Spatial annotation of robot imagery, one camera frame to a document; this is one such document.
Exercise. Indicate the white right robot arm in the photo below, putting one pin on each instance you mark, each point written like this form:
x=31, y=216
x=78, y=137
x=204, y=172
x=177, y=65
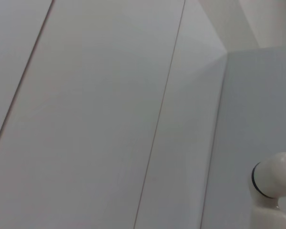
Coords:
x=271, y=181

